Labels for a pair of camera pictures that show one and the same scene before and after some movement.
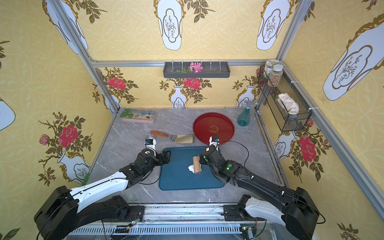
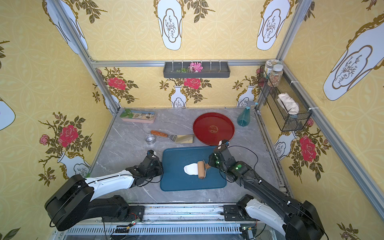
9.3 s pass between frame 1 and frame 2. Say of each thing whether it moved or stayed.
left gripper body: moved
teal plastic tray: stayed
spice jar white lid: stayed
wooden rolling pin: moved
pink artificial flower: stayed
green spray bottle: stayed
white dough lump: moved
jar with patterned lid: stayed
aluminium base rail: stayed
